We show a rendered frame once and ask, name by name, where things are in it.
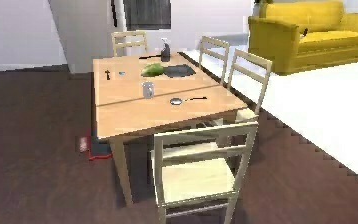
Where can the small black pepper mill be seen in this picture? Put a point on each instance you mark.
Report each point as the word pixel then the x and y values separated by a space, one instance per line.
pixel 107 75

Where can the green lettuce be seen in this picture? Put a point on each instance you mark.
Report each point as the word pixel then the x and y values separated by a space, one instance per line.
pixel 152 69

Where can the cream wooden chair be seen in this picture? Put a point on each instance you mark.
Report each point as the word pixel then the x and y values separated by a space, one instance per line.
pixel 250 71
pixel 190 173
pixel 213 50
pixel 128 41

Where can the dark framed window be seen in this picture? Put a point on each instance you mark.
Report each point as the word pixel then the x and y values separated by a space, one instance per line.
pixel 148 14

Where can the red edged dark floor mat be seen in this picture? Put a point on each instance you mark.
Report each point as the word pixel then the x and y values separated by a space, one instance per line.
pixel 98 150

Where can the grey metal cup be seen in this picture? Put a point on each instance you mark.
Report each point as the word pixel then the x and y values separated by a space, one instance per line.
pixel 148 90

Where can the yellow sofa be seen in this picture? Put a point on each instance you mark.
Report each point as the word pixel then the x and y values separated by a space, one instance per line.
pixel 287 40

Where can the light wooden dining table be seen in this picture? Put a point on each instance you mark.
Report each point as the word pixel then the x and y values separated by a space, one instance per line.
pixel 143 115

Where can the dark spray bottle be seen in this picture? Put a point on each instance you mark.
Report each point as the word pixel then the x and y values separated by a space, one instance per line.
pixel 165 51

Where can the black square pan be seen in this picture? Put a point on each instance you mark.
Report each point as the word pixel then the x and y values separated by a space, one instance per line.
pixel 179 70

